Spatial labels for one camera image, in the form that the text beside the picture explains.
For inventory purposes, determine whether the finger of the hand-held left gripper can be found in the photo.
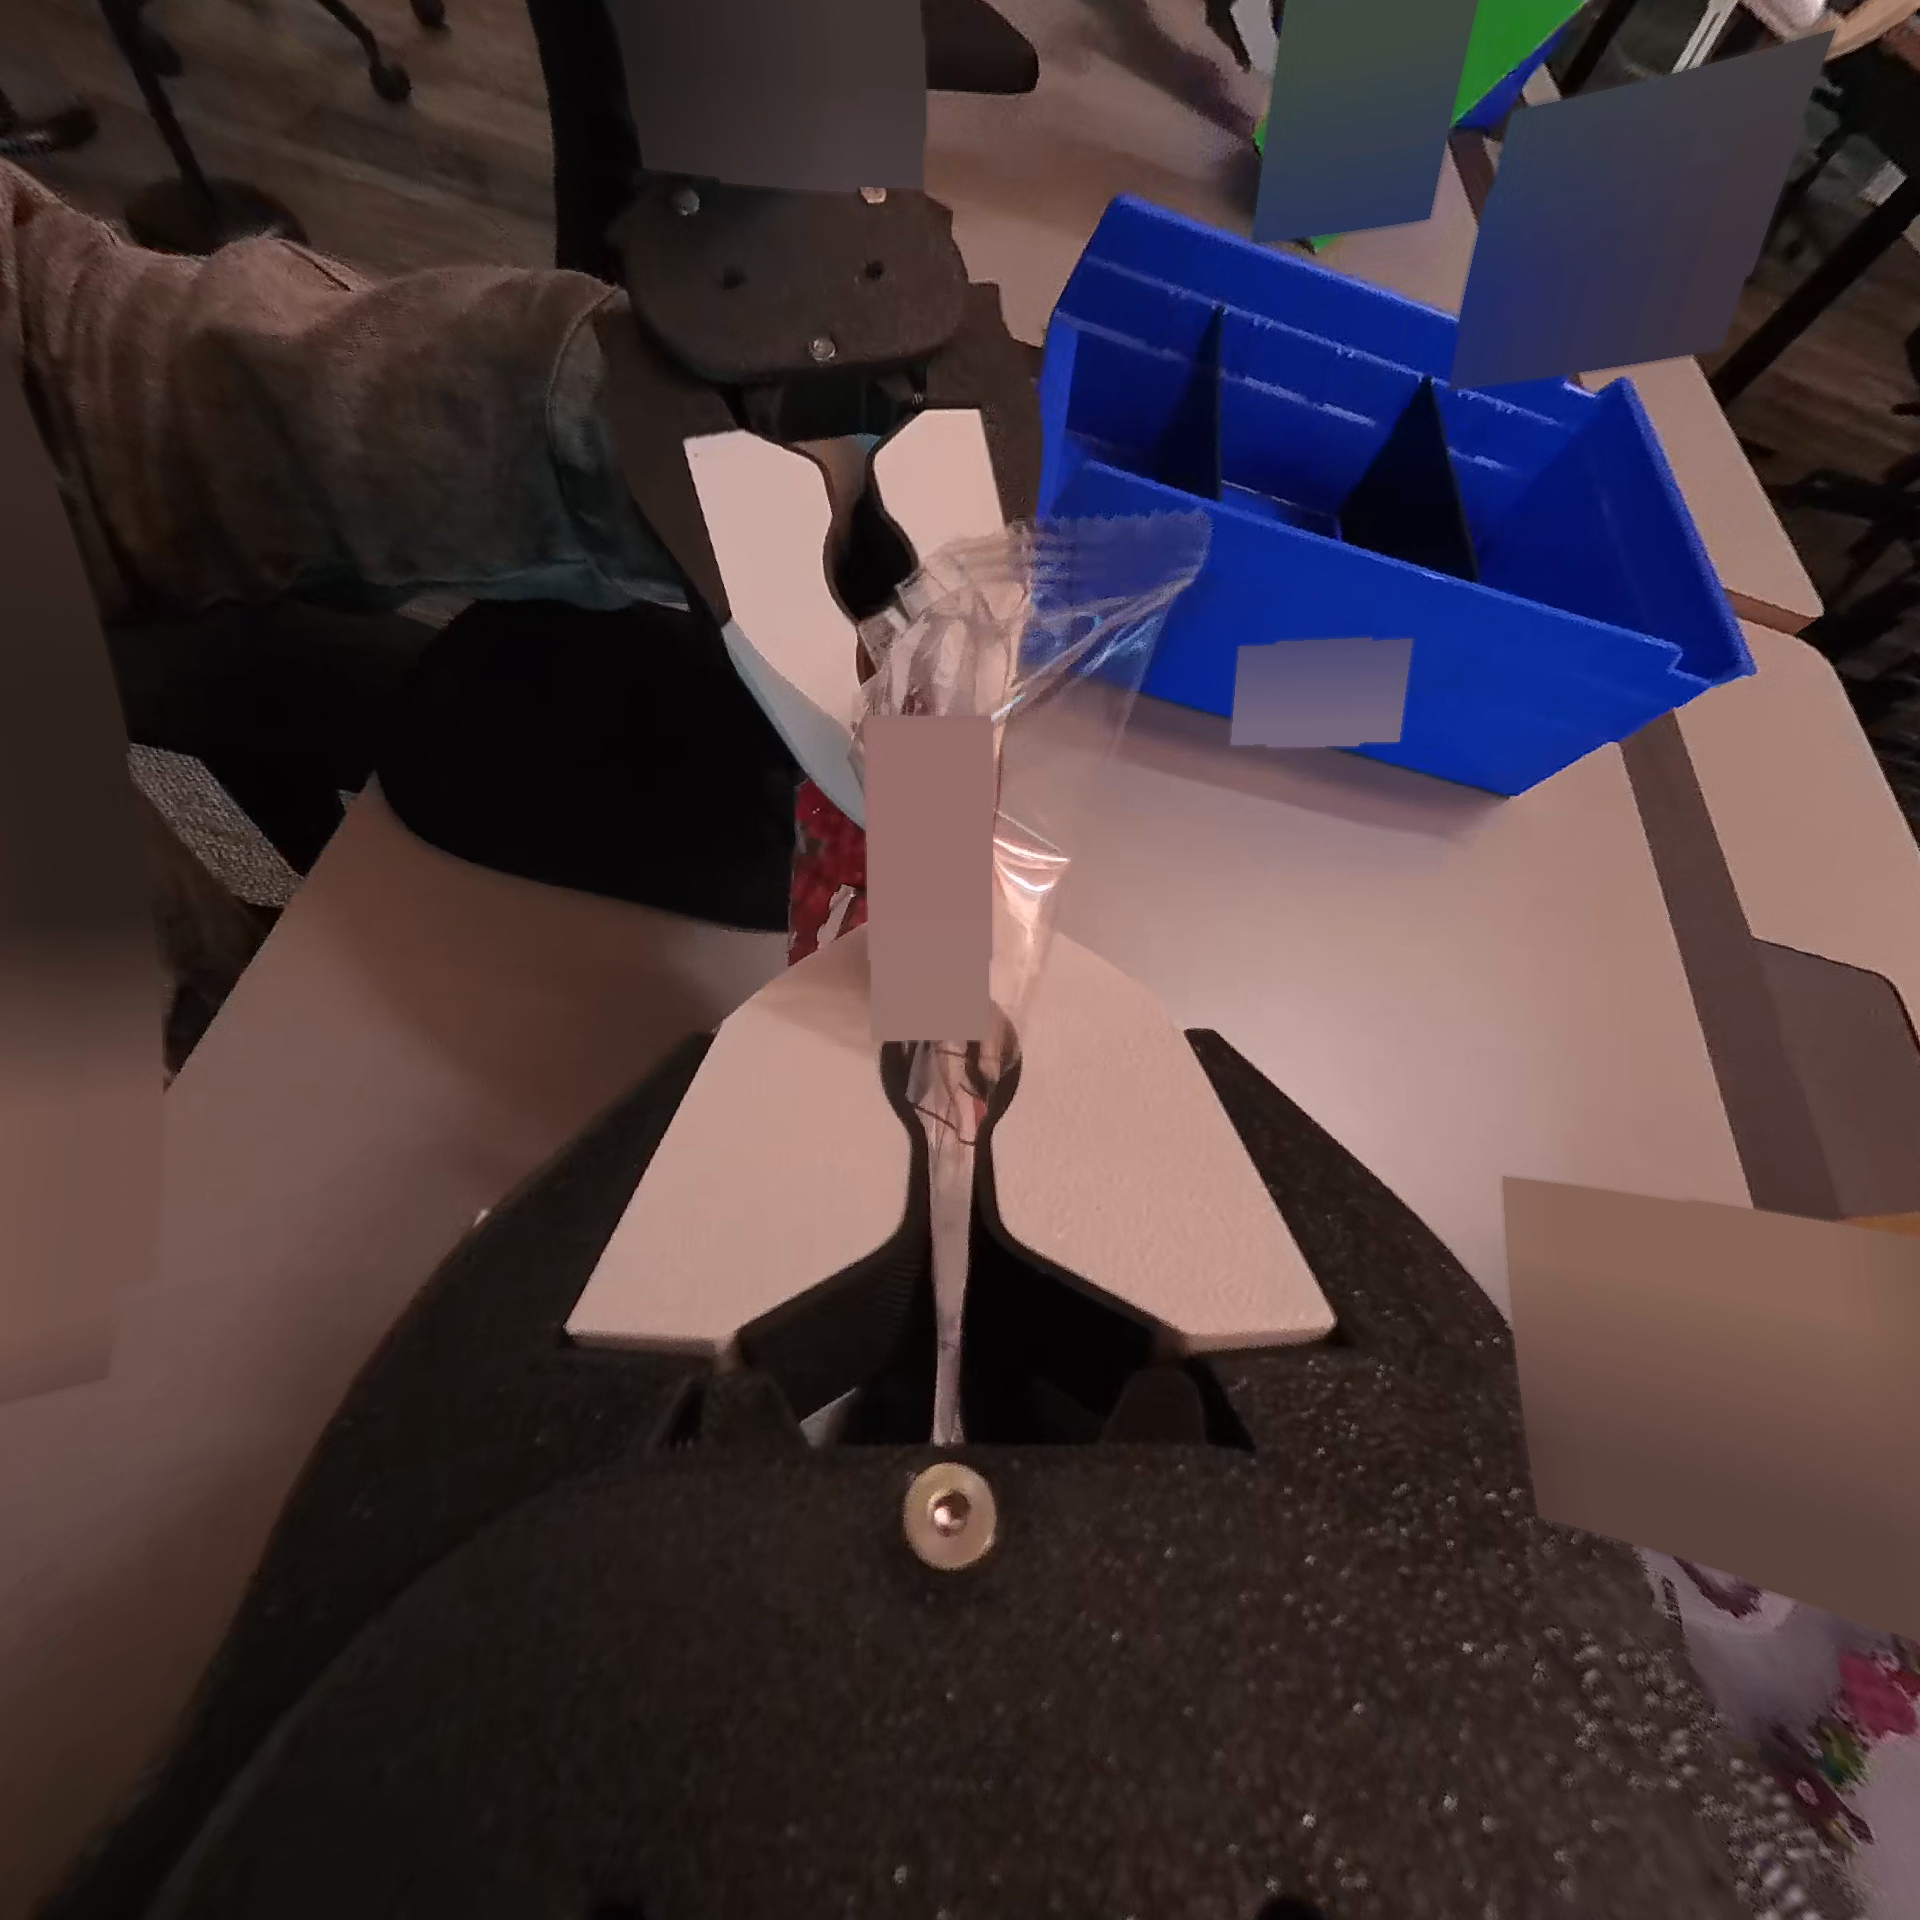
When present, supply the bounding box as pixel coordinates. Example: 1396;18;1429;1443
875;403;1008;594
683;431;876;827

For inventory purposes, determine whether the green cardboard box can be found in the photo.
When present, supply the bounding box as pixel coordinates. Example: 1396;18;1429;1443
1440;0;1596;139

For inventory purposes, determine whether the black mesh wrist pad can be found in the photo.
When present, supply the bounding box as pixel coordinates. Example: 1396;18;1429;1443
372;595;820;936

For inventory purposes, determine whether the clear bag of red pieces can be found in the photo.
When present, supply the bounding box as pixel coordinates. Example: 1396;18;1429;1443
785;509;1218;1446

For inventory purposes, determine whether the blue plastic bin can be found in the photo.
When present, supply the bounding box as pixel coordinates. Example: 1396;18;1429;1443
1034;193;1761;800

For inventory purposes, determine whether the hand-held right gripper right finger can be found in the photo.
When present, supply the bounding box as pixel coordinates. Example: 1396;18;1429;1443
972;931;1341;1449

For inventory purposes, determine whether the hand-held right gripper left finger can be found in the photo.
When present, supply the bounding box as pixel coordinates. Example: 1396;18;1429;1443
565;931;937;1428

